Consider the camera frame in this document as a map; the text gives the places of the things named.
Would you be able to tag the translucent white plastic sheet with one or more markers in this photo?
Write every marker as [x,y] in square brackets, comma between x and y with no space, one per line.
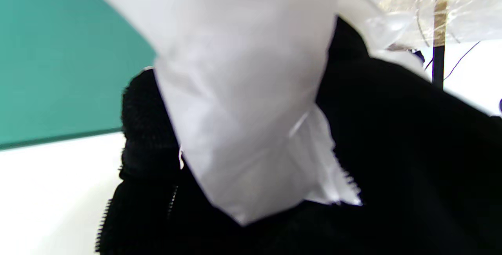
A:
[470,8]

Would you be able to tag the green plastic basket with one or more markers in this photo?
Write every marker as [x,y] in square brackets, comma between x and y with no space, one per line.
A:
[59,51]

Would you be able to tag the black stand pole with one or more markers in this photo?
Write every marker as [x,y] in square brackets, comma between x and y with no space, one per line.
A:
[438,64]

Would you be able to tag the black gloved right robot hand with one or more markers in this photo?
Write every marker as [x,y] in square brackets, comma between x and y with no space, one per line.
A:
[411,161]

